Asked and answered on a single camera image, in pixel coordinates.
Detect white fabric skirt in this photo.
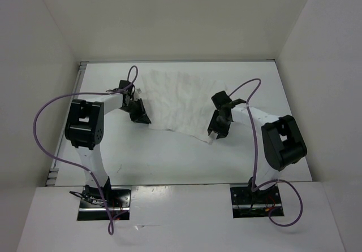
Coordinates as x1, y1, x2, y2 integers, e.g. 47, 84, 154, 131
141, 70, 227, 144

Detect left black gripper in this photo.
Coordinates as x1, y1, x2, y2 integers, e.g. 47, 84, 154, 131
121, 98, 150, 125

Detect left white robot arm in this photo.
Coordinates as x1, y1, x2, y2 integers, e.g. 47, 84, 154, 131
64, 80, 151, 207

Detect aluminium table edge rail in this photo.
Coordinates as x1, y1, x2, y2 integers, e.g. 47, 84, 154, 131
45, 60, 91, 186

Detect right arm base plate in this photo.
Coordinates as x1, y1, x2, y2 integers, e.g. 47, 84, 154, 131
230, 184, 284, 219

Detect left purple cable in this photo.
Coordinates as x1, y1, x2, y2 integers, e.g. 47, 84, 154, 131
33, 65, 139, 235

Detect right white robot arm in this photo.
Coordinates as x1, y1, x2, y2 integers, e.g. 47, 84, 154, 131
207, 91, 307, 203

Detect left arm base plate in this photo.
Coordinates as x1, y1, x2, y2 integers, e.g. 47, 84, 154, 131
73, 186, 131, 221

